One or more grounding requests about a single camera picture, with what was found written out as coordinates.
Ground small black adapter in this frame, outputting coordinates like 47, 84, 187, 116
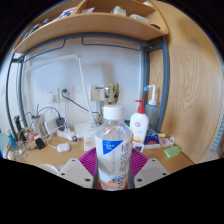
34, 137, 47, 150

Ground white wall-mounted box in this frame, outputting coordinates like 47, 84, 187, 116
90, 84, 105, 101

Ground clear plastic drink bottle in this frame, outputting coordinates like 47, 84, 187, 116
94, 104, 134, 192

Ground white desk lamp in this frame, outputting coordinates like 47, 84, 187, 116
24, 53, 98, 138

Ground black electric shaver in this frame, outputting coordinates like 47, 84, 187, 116
13, 114, 26, 143

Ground white earbuds case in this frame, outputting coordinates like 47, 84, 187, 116
56, 142, 72, 153

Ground brown tree figurine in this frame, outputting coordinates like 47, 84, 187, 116
103, 82, 120, 106

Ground wooden shelf unit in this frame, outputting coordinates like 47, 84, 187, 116
13, 0, 170, 54

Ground white power strip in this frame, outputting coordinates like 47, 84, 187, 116
55, 129, 77, 142

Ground white power adapter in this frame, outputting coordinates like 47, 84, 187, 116
43, 116, 59, 134

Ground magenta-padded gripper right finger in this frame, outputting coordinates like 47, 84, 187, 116
129, 147, 170, 189

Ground white wall outlet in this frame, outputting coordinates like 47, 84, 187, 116
46, 88, 60, 104
59, 87, 74, 101

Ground grey metal frame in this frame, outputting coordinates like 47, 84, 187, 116
4, 33, 171, 141

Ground clear spray bottle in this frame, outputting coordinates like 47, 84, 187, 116
143, 84, 160, 134

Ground white red-pump lotion bottle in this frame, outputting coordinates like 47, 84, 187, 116
129, 99, 150, 153

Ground small blue box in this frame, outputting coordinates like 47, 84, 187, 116
144, 131, 160, 149

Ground blue striped cloth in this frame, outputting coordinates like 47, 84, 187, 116
209, 113, 224, 153

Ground black plugged-in charger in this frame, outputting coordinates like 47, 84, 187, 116
55, 116, 66, 132

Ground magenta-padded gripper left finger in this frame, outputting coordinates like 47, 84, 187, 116
58, 147, 98, 190

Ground small green packet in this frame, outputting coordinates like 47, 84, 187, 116
163, 145, 183, 158

